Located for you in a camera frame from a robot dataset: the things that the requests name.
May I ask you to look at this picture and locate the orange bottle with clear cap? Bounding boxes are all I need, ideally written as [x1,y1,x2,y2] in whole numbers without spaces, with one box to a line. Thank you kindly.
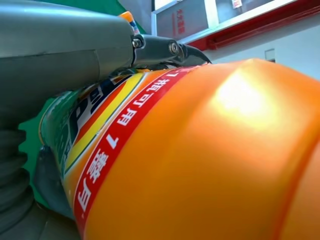
[38,58,320,240]
[119,10,141,37]

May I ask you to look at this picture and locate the red and white display stand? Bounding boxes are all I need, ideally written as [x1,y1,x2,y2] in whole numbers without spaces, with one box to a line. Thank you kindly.
[151,0,320,52]

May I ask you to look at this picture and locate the grey wall socket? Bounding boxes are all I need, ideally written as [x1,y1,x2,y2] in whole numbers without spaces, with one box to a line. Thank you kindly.
[264,48,276,63]

